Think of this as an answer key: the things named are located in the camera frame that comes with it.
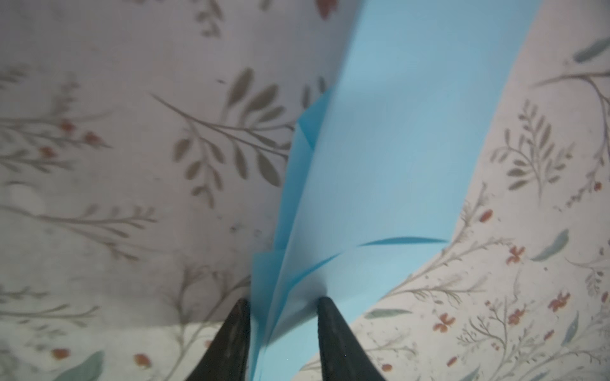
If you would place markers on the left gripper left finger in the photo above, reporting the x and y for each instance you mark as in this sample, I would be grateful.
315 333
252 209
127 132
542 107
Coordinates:
226 358

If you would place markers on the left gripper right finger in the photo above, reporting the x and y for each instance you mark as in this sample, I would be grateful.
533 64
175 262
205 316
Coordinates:
342 357

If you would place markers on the light blue square paper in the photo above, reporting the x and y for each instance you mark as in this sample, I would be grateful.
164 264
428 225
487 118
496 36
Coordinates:
381 165

